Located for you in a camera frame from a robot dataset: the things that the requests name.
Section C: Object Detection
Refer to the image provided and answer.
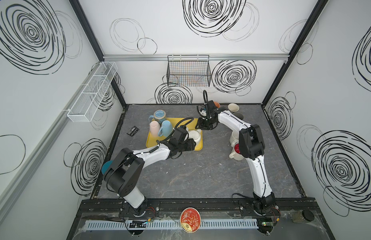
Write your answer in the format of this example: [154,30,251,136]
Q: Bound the white ribbed mug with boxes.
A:
[188,130,201,145]

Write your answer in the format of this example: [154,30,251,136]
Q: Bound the light blue mug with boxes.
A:
[158,120,173,137]

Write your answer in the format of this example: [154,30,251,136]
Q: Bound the small grey mug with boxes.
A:
[227,103,239,113]

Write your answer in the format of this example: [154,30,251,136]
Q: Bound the large grey-beige mug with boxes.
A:
[233,112,244,120]

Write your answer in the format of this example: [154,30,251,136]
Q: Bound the speckled white mug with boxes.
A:
[229,131,239,148]

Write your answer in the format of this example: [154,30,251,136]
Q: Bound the cream mug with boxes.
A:
[228,144,244,161]

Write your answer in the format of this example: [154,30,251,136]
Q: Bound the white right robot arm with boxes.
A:
[196,100,275,215]

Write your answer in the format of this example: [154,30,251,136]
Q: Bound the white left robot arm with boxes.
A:
[101,127,197,210]

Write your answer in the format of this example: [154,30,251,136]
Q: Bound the pink mug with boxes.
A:
[149,121,161,137]

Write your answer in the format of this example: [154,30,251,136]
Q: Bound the blue butterfly mug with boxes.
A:
[148,110,166,125]

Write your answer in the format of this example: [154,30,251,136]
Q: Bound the yellow plastic tray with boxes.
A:
[146,118,203,151]

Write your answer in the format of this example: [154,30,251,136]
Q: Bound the black snack bar wrapper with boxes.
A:
[126,126,139,137]

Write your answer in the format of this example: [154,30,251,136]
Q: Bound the teal capped white cylinder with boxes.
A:
[101,161,113,175]

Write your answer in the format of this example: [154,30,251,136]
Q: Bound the black knob emergency button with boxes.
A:
[292,210,315,224]

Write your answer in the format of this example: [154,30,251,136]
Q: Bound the black wire basket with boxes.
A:
[166,60,212,87]

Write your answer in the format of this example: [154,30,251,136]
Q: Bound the aluminium wall rail back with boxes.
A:
[103,53,289,62]

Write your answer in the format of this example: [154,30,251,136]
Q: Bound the aluminium wall rail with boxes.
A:
[103,53,289,62]
[0,62,102,225]

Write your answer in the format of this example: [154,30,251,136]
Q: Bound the grey slotted cable duct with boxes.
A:
[83,219,258,231]

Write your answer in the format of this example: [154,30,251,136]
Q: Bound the white wire shelf basket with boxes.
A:
[67,62,118,123]

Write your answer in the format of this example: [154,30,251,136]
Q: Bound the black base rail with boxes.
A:
[76,197,318,217]

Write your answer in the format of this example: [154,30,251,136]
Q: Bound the black corner frame post right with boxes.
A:
[261,0,328,108]

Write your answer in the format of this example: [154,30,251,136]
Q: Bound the black corner frame post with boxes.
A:
[261,0,328,108]
[69,0,127,110]

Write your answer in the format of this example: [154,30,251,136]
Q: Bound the black corner frame post left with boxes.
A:
[69,0,127,110]

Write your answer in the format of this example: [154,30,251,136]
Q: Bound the aluminium wall rail left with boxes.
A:
[0,62,102,225]

